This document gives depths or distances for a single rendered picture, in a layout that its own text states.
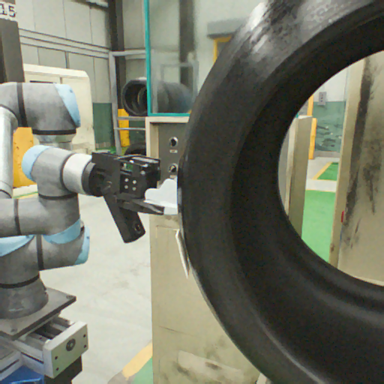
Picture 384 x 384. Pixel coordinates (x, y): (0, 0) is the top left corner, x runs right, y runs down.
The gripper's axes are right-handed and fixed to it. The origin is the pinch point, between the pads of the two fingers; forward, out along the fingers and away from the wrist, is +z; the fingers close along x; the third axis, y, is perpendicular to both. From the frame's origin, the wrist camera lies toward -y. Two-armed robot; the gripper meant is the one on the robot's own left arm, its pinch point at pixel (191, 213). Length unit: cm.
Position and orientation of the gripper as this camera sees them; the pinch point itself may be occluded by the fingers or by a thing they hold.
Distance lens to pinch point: 58.0
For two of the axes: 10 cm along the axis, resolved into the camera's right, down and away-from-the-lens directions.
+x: 4.3, -2.2, 8.7
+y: 1.1, -9.5, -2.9
